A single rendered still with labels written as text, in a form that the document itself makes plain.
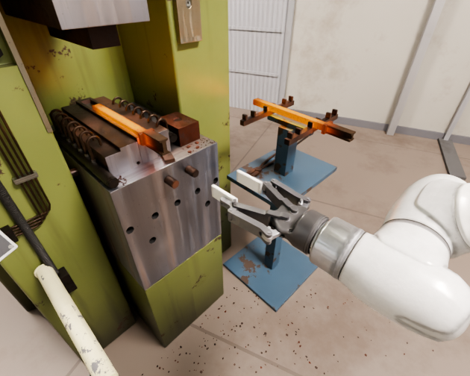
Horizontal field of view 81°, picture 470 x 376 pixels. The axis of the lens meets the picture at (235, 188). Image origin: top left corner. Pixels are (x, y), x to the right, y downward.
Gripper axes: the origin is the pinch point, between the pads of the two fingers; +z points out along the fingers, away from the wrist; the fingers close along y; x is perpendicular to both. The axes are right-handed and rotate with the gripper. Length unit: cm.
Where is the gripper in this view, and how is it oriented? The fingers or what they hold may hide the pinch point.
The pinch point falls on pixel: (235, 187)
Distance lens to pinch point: 58.1
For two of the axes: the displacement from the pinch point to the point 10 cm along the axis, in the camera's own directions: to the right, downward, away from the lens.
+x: 0.0, -7.9, -6.1
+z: -7.2, -4.2, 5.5
